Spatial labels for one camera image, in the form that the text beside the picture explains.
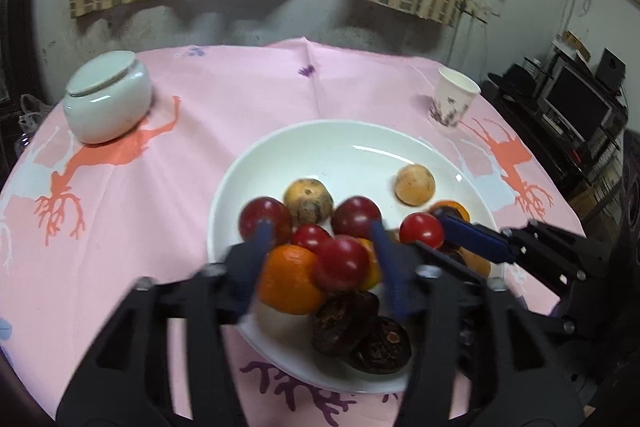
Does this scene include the red cherry tomato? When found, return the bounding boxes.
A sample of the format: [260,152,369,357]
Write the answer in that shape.
[290,225,332,254]
[314,235,370,293]
[398,212,445,249]

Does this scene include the yellow tomato with stem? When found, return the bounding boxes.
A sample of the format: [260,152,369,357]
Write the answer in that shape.
[358,239,382,291]

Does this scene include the large orange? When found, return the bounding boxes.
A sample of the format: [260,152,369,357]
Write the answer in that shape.
[257,245,326,315]

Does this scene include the small tangerine on plate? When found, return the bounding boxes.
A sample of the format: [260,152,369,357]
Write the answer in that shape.
[428,199,471,222]

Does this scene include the tan round fruit plate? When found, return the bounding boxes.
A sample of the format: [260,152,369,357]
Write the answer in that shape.
[394,164,436,207]

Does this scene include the dark red plum right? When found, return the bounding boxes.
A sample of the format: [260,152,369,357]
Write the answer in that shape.
[331,196,382,239]

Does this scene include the dark red plum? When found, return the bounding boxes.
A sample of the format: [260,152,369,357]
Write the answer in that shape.
[331,196,382,239]
[238,196,293,246]

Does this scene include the patterned paper cup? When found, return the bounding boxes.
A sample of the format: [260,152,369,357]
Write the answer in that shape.
[430,66,480,128]

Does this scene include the white oval plate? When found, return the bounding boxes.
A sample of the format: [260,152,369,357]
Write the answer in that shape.
[207,120,498,395]

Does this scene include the speckled brown fruit on plate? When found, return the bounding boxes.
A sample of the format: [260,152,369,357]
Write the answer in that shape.
[283,178,334,227]

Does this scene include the black tv stand with monitor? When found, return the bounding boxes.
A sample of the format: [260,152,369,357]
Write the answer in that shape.
[480,48,628,199]

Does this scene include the pink patterned tablecloth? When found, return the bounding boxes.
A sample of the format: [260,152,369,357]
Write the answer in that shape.
[1,39,582,413]

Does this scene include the dark red plum left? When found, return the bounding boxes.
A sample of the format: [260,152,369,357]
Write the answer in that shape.
[238,196,293,246]

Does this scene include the white ceramic lidded jar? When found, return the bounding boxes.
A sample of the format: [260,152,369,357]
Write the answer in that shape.
[62,51,153,144]

